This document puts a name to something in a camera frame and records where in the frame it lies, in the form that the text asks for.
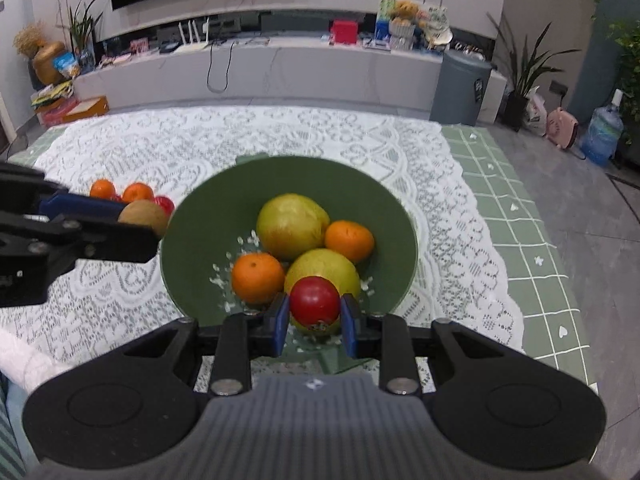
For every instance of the yellow snack packets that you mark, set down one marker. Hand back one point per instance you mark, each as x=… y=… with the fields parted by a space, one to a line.
x=52 y=96

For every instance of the brown longan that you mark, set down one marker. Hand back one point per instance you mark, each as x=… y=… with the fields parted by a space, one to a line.
x=142 y=215

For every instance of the greenish pear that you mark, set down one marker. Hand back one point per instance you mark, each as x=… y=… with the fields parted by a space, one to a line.
x=292 y=225

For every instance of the blue water jug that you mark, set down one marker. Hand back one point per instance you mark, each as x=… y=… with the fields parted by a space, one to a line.
x=602 y=135

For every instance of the long-leaf potted plant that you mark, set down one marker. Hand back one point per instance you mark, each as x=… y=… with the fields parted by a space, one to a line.
x=515 y=110

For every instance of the orange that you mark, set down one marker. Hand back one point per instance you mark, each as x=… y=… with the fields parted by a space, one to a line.
x=137 y=192
x=257 y=277
x=102 y=188
x=349 y=241

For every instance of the gold vase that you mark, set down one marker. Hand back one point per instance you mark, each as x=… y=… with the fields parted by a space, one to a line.
x=49 y=62

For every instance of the pink heater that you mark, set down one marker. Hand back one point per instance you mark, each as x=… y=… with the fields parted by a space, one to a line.
x=561 y=127

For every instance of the pink box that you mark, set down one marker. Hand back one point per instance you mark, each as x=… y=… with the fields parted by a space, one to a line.
x=59 y=114

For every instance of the orange cardboard box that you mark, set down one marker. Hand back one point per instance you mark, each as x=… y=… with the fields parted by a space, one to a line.
x=85 y=109

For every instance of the wall socket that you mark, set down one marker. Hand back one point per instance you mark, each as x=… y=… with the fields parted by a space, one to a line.
x=559 y=88

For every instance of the pink photo frame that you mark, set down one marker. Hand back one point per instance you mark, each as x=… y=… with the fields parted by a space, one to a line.
x=139 y=46

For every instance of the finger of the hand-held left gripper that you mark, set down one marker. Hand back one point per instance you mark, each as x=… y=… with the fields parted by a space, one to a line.
x=75 y=205
x=110 y=245

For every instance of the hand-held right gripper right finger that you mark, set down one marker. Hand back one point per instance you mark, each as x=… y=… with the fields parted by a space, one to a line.
x=350 y=326

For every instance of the white router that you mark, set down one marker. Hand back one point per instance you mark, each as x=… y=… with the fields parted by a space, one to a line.
x=192 y=46

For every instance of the slender potted plant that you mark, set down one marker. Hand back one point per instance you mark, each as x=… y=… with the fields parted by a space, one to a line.
x=82 y=25

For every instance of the white plastic bag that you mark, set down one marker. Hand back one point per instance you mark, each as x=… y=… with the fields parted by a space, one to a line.
x=535 y=115

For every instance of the blue snack bag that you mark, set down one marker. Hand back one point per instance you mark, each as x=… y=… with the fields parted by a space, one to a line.
x=66 y=66

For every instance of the green colander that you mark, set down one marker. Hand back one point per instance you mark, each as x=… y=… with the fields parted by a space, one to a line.
x=210 y=210

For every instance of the grey trash bin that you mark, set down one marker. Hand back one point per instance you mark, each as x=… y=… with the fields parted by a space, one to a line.
x=457 y=90

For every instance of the blue box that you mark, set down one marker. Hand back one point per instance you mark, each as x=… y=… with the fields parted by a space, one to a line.
x=382 y=30

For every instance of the brown teddy bear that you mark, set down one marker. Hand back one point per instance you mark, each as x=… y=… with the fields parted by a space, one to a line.
x=404 y=12

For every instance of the red box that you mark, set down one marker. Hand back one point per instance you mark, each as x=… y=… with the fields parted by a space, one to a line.
x=345 y=32

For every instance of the dried flower bunch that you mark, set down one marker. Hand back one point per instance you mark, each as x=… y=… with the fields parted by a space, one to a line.
x=29 y=39

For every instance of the white lace tablecloth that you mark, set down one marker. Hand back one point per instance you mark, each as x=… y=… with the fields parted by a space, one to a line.
x=150 y=135

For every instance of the illustrated card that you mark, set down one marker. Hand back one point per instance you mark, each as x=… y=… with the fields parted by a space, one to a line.
x=435 y=17

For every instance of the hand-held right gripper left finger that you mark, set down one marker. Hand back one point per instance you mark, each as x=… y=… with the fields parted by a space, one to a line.
x=280 y=321

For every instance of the striped teal cloth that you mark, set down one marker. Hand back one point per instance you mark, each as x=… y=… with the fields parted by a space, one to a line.
x=7 y=435

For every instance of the yellow pear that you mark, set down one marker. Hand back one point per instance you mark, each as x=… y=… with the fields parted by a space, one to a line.
x=325 y=265

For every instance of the white marble media cabinet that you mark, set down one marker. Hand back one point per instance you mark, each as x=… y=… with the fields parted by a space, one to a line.
x=310 y=70

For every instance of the leafy green plant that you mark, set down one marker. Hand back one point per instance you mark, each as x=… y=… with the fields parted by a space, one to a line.
x=627 y=70

